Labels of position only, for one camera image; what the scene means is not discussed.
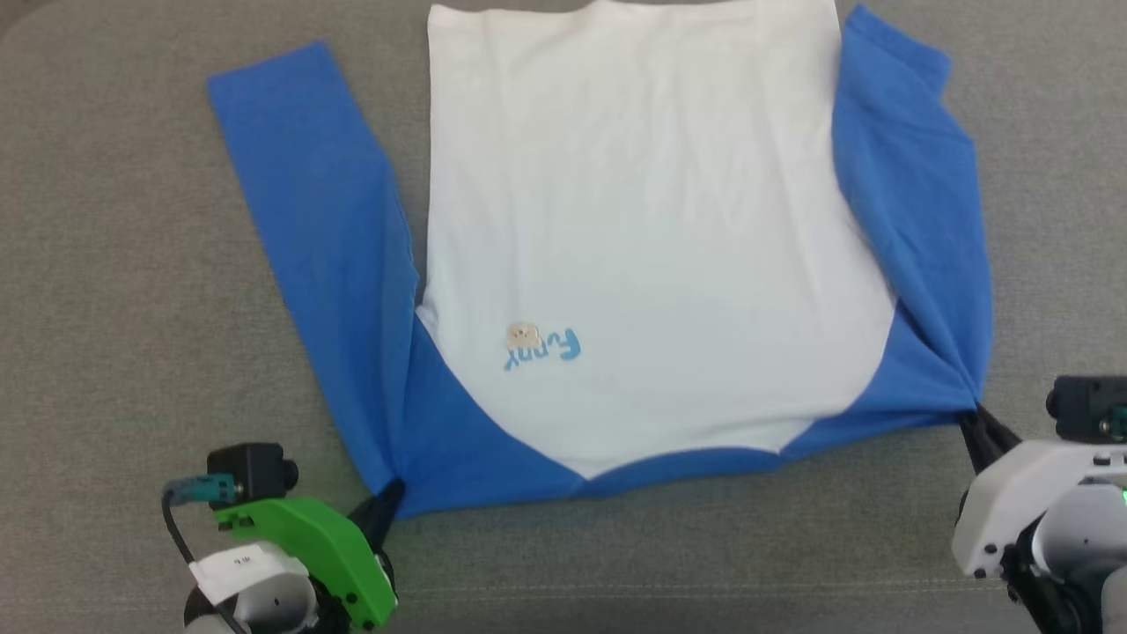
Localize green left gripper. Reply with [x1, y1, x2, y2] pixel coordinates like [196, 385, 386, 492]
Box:
[211, 479, 407, 634]

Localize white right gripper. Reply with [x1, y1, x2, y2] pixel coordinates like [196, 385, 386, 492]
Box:
[951, 406, 1127, 579]

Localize blue and white shirt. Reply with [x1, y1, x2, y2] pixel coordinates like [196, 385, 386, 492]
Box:
[206, 0, 995, 521]

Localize white label tag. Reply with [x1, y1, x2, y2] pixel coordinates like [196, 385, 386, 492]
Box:
[188, 542, 292, 605]

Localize teal cable connector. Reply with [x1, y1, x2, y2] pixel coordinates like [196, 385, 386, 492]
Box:
[165, 473, 241, 508]

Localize thin black cable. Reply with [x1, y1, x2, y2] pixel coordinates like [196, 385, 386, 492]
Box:
[160, 489, 252, 634]

